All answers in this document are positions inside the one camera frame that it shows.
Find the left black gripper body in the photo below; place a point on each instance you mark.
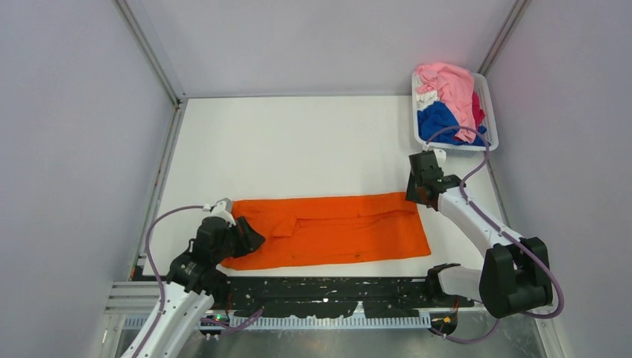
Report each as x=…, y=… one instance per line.
x=226, y=249

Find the orange t shirt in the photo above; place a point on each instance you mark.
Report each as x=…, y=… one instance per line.
x=331, y=230

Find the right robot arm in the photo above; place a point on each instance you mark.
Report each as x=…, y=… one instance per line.
x=515, y=276

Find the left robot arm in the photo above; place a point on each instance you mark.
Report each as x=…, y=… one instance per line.
x=193, y=285

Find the blue t shirt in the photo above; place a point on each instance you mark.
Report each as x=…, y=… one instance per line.
x=436, y=117

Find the white t shirt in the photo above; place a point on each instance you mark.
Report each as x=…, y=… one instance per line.
x=426, y=99

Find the white plastic laundry basket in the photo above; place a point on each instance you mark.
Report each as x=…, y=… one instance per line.
x=481, y=88

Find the crimson t shirt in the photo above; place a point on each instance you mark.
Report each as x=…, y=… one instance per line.
x=478, y=112

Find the pink t shirt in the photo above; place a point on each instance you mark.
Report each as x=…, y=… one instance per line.
x=455, y=87

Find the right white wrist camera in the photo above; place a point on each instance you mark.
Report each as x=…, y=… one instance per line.
x=439, y=153

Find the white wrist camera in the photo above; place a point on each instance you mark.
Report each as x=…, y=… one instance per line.
x=221, y=209
x=439, y=153

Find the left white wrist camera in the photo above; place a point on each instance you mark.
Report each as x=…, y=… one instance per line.
x=221, y=209

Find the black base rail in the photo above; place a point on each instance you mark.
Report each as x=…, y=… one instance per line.
x=331, y=297

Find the white slotted cable duct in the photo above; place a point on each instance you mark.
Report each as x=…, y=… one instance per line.
x=357, y=321

